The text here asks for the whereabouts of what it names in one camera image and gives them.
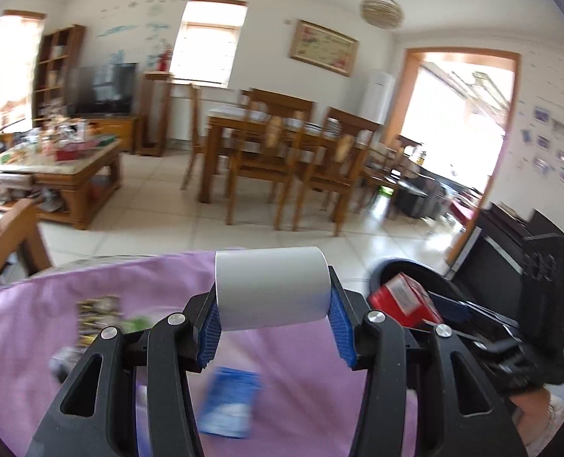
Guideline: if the crystal pendant lamp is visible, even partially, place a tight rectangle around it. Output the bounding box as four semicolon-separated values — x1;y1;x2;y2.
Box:
359;0;405;30

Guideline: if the white standing air conditioner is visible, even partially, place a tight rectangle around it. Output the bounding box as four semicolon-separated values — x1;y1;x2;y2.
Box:
360;70;397;127

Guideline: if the black trash bin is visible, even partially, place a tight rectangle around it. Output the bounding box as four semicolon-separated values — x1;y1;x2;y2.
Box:
368;258;483;344

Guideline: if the blue white packet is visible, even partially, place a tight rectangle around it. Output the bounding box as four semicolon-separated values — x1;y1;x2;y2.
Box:
197;366;263;439

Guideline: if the wooden television cabinet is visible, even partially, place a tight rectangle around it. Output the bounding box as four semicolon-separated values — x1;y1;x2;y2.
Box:
89;115;142;153

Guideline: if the white paper cup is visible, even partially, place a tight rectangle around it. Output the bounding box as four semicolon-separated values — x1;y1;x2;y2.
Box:
214;246;333;333

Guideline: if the wooden dining table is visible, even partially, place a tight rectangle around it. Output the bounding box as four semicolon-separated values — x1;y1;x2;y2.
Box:
199;107;382;205

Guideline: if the wooden coffee table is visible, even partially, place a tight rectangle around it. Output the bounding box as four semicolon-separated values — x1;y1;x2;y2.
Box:
0;138;123;230

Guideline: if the flat screen television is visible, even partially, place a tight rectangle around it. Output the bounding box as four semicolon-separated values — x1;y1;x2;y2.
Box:
68;62;139;117

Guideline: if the red milk carton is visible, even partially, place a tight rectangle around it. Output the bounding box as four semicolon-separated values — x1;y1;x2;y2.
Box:
368;272;443;329

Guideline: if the purple tablecloth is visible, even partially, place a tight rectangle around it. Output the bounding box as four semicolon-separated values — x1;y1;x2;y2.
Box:
0;248;421;457

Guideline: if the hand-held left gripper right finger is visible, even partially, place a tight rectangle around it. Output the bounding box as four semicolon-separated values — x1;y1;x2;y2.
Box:
327;267;527;457

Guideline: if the wooden dining chair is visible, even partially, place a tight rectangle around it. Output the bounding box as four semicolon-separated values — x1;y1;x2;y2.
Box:
225;88;317;229
181;83;216;191
292;106;385;238
358;134;423;215

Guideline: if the wooden sofa with white cushions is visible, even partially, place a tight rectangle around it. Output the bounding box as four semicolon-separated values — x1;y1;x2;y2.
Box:
0;198;53;305

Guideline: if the black upright piano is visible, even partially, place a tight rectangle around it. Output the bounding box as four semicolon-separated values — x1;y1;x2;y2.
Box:
446;202;532;305

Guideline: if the person's right forearm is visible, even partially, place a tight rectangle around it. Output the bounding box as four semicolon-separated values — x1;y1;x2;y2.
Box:
509;383;564;446

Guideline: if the wooden bookshelf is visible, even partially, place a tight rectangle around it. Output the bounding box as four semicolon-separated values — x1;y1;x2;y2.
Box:
32;24;87;120

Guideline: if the large framed wall picture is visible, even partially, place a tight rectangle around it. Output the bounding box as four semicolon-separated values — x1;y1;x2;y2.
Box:
289;19;360;78

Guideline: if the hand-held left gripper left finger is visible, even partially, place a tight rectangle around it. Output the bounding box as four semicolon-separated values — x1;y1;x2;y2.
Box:
25;290;223;457

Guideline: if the black box seat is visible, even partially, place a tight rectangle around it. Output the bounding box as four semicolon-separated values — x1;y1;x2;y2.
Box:
391;178;447;220

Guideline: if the group of wall photos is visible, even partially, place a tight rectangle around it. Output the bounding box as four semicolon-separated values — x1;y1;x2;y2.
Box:
517;105;564;201

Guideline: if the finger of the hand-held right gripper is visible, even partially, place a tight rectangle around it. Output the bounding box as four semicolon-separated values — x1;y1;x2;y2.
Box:
427;292;521;332
422;320;516;359

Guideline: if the dark printed snack packet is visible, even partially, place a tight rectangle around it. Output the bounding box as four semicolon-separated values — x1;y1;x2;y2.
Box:
75;295;123;348

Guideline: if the tall wooden plant stand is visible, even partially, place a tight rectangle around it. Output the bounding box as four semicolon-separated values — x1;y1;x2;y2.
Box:
138;71;174;158

